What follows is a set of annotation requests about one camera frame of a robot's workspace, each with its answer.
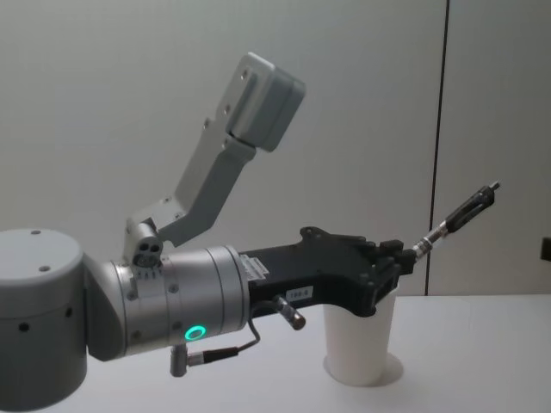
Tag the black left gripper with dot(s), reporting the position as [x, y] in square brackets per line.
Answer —
[327, 266]

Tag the small dark box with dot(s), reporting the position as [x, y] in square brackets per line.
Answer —
[546, 247]

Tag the thin dark vertical post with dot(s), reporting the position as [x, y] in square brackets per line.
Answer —
[437, 150]

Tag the white paper cup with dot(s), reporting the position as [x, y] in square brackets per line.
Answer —
[357, 344]

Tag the black rod with silver connector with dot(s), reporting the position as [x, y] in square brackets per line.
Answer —
[462, 215]

